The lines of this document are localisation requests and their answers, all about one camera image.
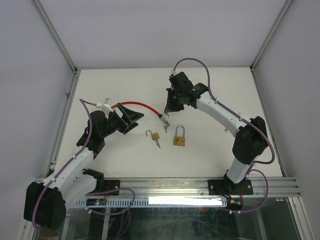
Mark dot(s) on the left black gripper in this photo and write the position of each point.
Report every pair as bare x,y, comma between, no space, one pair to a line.
129,116

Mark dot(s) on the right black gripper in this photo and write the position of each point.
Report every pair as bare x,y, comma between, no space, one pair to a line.
170,107

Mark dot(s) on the red cable lock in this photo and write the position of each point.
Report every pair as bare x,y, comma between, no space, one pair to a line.
161,117

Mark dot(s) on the cable lock keys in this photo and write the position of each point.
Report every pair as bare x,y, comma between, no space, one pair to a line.
166,126

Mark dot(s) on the small brass padlock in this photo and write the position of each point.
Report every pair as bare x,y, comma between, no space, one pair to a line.
154,136

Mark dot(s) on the long shackle brass padlock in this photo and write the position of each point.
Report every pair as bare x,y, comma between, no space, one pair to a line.
179,141

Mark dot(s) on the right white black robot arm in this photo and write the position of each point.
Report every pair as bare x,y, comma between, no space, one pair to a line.
248,141

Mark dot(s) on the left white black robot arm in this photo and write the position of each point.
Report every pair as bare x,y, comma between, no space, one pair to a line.
47,202

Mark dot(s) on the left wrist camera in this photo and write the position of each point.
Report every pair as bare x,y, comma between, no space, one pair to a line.
106,103

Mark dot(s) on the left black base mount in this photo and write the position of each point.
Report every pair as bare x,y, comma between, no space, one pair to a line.
109,187

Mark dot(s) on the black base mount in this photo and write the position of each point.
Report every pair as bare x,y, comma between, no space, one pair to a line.
223,187
109,187

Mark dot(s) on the grey slotted cable duct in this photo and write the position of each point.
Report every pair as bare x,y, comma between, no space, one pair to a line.
150,202

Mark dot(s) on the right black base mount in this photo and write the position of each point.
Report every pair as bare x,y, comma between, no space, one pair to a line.
223,187

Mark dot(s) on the left aluminium frame post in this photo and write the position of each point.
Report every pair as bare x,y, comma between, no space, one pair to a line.
53,33

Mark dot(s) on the aluminium frame post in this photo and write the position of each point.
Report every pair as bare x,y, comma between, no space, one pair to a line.
271,33
53,33

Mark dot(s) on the aluminium front rail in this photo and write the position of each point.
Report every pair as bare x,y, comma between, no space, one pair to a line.
273,187

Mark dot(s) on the right aluminium frame post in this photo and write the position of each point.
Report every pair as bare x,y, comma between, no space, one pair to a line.
271,33

